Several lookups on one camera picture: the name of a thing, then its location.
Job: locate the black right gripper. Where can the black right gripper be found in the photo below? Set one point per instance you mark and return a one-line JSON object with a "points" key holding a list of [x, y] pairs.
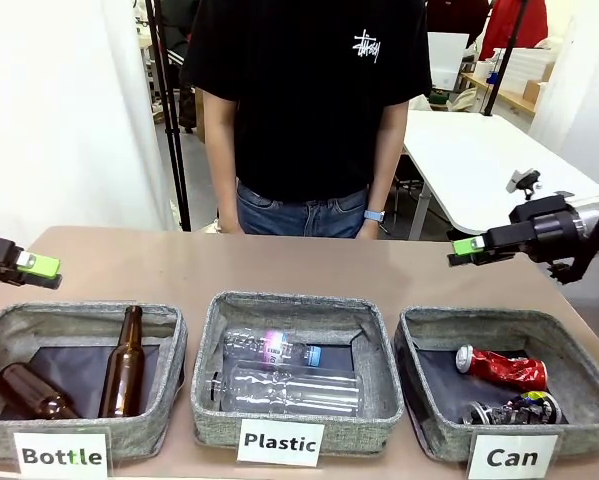
{"points": [[554, 225]]}

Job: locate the crushed red drink can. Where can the crushed red drink can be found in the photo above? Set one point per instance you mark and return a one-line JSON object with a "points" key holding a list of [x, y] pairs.
{"points": [[504, 370]]}

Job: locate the long-neck brown glass bottle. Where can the long-neck brown glass bottle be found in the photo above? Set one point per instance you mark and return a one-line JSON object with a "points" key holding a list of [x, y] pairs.
{"points": [[124, 370]]}

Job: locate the crushed black drink can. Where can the crushed black drink can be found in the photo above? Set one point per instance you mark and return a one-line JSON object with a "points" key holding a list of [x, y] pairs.
{"points": [[509, 412]]}

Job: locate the small clear bottle pink label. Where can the small clear bottle pink label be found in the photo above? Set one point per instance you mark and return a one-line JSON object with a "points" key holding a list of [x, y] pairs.
{"points": [[249, 345]]}

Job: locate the large clear plastic bottle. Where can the large clear plastic bottle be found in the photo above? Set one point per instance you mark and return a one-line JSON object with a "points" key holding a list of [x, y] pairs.
{"points": [[289, 390]]}

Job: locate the person's left forearm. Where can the person's left forearm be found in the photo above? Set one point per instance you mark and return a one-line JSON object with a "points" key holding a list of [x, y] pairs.
{"points": [[385, 175]]}

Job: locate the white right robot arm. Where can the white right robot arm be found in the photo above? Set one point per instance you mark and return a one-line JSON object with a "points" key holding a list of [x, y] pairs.
{"points": [[594, 212]]}

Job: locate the person's right forearm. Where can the person's right forearm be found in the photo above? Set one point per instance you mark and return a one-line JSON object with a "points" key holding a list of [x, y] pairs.
{"points": [[224, 180]]}

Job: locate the grey fabric basket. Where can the grey fabric basket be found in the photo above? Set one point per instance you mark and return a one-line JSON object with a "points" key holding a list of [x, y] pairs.
{"points": [[104, 315], [289, 305], [479, 325]]}

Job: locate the white Can label card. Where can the white Can label card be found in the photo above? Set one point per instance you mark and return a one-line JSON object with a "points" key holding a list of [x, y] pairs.
{"points": [[512, 457]]}

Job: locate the person's left hand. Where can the person's left hand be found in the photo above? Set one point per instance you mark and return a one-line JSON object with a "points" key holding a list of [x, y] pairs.
{"points": [[368, 231]]}

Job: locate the person's right hand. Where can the person's right hand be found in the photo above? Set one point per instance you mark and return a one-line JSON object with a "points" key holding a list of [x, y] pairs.
{"points": [[227, 225]]}

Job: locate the white table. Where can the white table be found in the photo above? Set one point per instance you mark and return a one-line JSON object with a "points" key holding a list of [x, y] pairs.
{"points": [[479, 160]]}

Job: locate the blue wristwatch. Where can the blue wristwatch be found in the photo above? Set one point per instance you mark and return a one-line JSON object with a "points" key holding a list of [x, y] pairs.
{"points": [[374, 216]]}

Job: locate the stubby brown glass bottle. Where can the stubby brown glass bottle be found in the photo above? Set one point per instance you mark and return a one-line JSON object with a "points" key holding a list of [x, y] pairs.
{"points": [[24, 387]]}

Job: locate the cardboard box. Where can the cardboard box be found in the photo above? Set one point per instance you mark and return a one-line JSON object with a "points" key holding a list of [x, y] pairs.
{"points": [[534, 90]]}

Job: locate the white Bottle label card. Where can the white Bottle label card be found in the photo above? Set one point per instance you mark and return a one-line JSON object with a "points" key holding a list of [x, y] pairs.
{"points": [[59, 455]]}

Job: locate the black metal stand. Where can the black metal stand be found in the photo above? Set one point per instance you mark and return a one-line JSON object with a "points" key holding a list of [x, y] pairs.
{"points": [[176, 150]]}

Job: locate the black metal pole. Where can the black metal pole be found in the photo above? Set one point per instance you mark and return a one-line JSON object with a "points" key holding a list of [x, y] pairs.
{"points": [[504, 60]]}

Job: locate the stack of white boxes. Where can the stack of white boxes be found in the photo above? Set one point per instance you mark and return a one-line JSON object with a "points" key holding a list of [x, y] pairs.
{"points": [[524, 62]]}

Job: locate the white board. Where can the white board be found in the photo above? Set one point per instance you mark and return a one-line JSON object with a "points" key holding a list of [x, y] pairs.
{"points": [[446, 55]]}

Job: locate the person in black t-shirt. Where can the person in black t-shirt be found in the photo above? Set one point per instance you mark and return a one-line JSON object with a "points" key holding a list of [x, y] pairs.
{"points": [[309, 100]]}

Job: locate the red jacket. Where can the red jacket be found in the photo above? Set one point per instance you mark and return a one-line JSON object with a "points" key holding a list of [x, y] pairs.
{"points": [[524, 25]]}

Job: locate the white Plastic label card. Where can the white Plastic label card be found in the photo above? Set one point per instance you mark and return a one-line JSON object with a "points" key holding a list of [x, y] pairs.
{"points": [[280, 442]]}

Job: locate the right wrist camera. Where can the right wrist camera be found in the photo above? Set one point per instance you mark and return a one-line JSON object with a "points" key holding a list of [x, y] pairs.
{"points": [[525, 181]]}

